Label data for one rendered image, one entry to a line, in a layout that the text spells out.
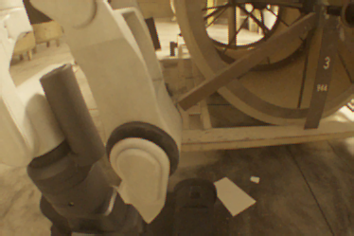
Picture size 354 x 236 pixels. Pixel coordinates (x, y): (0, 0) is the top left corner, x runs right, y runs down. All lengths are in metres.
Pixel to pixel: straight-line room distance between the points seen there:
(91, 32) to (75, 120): 0.17
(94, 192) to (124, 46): 0.20
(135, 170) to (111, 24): 0.25
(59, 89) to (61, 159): 0.07
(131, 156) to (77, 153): 0.18
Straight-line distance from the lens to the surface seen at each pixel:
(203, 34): 1.22
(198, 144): 1.16
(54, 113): 0.20
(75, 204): 0.25
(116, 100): 0.39
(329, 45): 1.29
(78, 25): 0.34
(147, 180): 0.42
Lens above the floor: 0.88
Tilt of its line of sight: 31 degrees down
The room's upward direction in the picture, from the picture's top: 2 degrees counter-clockwise
